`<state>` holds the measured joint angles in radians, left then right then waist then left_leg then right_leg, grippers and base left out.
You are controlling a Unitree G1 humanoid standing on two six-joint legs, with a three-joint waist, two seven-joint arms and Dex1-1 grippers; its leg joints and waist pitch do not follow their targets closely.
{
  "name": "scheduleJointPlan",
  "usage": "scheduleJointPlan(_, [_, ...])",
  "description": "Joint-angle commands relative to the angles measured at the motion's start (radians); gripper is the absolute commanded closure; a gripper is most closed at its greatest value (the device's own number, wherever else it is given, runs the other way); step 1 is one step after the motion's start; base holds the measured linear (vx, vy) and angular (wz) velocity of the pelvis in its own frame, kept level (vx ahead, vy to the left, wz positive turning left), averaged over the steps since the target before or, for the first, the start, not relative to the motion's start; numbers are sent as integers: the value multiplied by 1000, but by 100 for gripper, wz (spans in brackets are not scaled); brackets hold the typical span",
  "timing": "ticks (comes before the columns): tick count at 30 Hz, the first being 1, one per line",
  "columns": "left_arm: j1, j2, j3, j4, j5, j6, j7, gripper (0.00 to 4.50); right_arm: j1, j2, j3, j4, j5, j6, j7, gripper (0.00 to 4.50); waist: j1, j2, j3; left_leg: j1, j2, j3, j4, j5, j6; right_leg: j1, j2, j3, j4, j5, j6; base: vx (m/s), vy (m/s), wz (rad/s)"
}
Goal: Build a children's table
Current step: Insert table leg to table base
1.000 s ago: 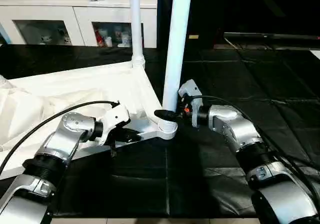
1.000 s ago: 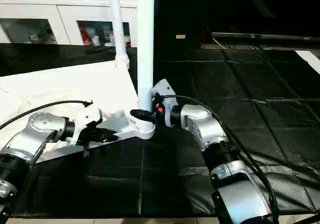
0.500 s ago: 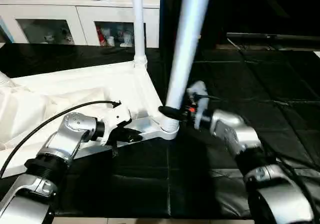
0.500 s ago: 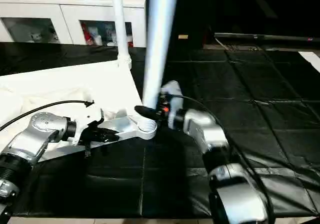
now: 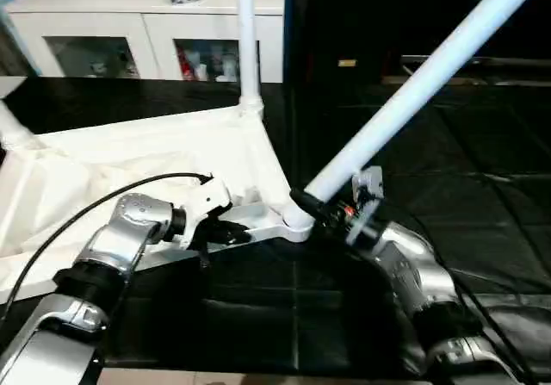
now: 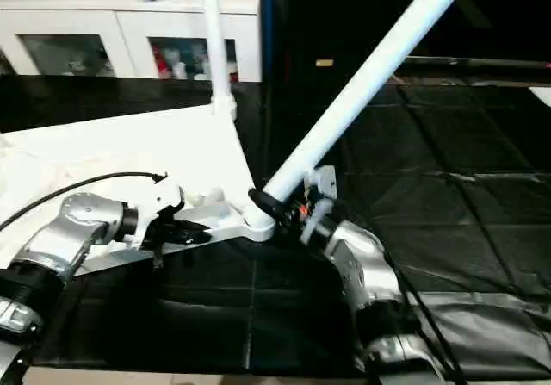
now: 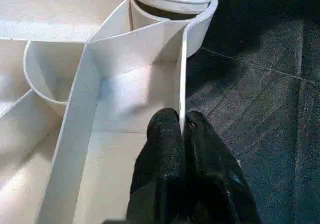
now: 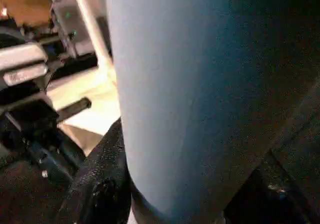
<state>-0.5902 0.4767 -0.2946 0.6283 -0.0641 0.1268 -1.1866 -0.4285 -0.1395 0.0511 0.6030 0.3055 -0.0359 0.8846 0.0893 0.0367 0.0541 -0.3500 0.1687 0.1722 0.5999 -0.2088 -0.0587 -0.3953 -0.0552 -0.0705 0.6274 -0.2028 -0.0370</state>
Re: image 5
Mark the white plastic table leg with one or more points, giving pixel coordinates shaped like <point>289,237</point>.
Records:
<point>15,131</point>
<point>248,40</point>
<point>413,92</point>

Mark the white glass-door cabinet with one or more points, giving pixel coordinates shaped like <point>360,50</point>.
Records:
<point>86,15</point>

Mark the black work mat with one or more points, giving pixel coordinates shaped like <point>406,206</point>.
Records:
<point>482,230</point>

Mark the black metal rail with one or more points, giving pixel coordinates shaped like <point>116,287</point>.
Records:
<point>482,66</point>

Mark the red bottle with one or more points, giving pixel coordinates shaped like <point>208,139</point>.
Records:
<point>182,65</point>

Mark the small tan block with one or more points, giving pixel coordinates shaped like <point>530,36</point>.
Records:
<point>347,63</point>

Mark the white edge strip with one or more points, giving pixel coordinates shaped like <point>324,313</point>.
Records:
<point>10,86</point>

